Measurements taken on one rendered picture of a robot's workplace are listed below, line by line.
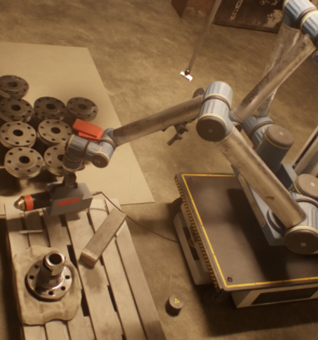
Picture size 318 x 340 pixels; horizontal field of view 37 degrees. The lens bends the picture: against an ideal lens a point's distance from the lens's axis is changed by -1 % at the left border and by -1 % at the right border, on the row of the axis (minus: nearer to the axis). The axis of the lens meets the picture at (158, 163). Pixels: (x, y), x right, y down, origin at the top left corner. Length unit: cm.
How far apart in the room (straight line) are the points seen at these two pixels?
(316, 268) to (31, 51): 325
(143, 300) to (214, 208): 88
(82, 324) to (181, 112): 132
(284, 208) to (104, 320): 121
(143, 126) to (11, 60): 228
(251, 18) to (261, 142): 394
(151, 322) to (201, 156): 188
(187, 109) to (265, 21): 463
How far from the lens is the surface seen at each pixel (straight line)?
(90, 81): 469
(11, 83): 406
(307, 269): 350
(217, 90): 251
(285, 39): 296
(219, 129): 231
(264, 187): 254
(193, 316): 329
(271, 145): 314
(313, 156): 336
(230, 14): 674
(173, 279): 338
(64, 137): 363
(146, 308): 299
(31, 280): 289
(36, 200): 300
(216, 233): 328
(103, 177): 376
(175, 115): 261
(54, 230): 317
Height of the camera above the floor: 266
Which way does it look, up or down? 41 degrees down
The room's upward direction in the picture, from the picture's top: 24 degrees clockwise
